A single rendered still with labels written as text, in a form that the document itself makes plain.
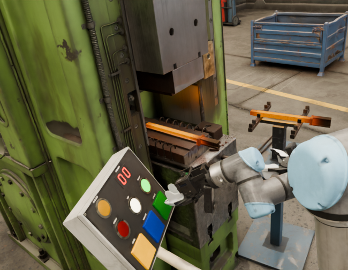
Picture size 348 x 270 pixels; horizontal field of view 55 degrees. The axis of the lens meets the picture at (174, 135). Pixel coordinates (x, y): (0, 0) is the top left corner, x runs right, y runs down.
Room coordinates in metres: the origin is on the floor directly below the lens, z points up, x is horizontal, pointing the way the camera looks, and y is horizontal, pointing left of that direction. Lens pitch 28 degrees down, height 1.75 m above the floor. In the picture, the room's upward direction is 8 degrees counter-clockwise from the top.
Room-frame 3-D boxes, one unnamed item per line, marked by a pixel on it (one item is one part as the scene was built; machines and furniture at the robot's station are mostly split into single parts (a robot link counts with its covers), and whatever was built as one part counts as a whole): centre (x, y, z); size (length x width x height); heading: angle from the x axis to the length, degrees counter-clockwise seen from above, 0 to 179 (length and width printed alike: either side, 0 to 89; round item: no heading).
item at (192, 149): (1.44, 0.06, 0.96); 0.42 x 0.20 x 0.09; 47
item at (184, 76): (1.44, 0.06, 1.32); 0.42 x 0.20 x 0.10; 47
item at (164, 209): (0.89, 0.08, 1.01); 0.07 x 0.05 x 0.07; 162
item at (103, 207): (0.73, 0.22, 1.16); 0.05 x 0.03 x 0.04; 137
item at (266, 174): (1.03, -0.33, 0.98); 0.09 x 0.03 x 0.06; 83
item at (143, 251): (0.70, 0.14, 1.01); 0.07 x 0.05 x 0.07; 162
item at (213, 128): (1.47, -0.18, 0.95); 0.12 x 0.08 x 0.06; 47
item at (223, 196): (1.49, 0.03, 0.69); 0.56 x 0.38 x 0.45; 47
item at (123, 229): (0.72, 0.18, 1.09); 0.05 x 0.03 x 0.04; 137
